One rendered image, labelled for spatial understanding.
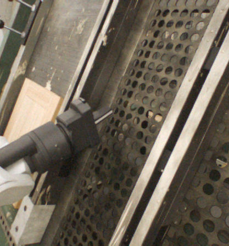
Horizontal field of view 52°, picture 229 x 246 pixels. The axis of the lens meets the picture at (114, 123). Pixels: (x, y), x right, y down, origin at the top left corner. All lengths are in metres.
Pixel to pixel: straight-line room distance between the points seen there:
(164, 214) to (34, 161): 0.25
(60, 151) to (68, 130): 0.05
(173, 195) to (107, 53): 0.39
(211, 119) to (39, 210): 0.51
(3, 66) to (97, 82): 0.80
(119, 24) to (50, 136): 0.34
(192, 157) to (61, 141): 0.24
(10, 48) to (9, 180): 1.01
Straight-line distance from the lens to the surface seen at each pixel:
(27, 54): 1.13
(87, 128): 0.51
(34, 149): 0.45
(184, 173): 0.42
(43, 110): 0.85
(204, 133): 0.41
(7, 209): 0.90
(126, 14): 0.66
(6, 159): 0.44
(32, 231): 0.75
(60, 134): 0.47
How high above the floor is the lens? 1.50
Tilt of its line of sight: 26 degrees down
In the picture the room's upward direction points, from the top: straight up
